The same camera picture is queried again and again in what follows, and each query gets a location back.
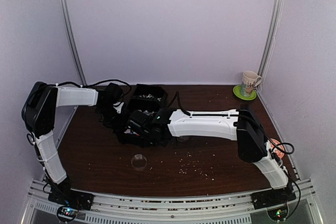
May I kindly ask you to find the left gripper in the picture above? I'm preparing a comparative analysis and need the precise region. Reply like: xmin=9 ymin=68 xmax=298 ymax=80
xmin=97 ymin=104 xmax=127 ymax=130

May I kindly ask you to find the black three-compartment candy bin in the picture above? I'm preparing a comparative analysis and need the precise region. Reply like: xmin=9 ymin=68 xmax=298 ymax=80
xmin=115 ymin=84 xmax=170 ymax=147

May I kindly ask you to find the clear plastic jar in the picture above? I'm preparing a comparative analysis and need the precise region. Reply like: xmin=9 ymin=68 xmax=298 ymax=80
xmin=177 ymin=136 xmax=189 ymax=142

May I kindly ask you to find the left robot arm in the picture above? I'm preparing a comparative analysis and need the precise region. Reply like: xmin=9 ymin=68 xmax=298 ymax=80
xmin=22 ymin=80 xmax=128 ymax=185

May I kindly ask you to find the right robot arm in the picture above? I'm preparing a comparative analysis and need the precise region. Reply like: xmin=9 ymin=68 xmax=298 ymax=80
xmin=127 ymin=106 xmax=289 ymax=204

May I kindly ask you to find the small round lollipops pile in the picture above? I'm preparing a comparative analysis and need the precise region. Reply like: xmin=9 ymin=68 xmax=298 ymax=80
xmin=139 ymin=93 xmax=162 ymax=101

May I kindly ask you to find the clear jar lid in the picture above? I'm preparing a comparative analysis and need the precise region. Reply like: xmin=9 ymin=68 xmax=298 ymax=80
xmin=131 ymin=154 xmax=148 ymax=171

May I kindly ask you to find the green saucer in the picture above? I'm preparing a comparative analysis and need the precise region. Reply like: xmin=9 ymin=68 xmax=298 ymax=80
xmin=233 ymin=85 xmax=257 ymax=101

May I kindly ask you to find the cream patterned mug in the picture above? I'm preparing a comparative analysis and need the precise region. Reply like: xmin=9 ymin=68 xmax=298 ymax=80
xmin=241 ymin=71 xmax=262 ymax=89

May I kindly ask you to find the green bowl with red lid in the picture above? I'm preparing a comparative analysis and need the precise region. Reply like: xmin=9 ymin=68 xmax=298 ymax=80
xmin=269 ymin=138 xmax=285 ymax=159

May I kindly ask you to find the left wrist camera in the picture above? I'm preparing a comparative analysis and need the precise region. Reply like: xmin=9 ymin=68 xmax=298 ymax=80
xmin=113 ymin=102 xmax=125 ymax=114

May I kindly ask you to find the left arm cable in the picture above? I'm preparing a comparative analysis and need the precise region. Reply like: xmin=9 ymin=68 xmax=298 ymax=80
xmin=78 ymin=78 xmax=132 ymax=104

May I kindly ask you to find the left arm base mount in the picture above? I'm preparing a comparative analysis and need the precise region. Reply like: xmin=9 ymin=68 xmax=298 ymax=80
xmin=43 ymin=176 xmax=94 ymax=223

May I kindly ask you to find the front aluminium rail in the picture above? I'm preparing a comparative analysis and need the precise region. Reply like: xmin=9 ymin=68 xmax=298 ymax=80
xmin=18 ymin=179 xmax=325 ymax=223

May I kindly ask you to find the left aluminium frame post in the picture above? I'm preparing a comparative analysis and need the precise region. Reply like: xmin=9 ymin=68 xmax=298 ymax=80
xmin=60 ymin=0 xmax=87 ymax=85

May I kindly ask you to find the aluminium frame post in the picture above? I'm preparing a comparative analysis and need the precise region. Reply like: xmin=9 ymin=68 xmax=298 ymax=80
xmin=258 ymin=0 xmax=284 ymax=78
xmin=60 ymin=0 xmax=87 ymax=85

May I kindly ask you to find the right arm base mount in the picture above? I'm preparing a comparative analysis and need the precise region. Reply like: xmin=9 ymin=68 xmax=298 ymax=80
xmin=251 ymin=179 xmax=302 ymax=223

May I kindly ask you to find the right aluminium frame post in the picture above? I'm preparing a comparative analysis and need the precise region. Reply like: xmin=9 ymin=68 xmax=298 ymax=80
xmin=258 ymin=0 xmax=284 ymax=78

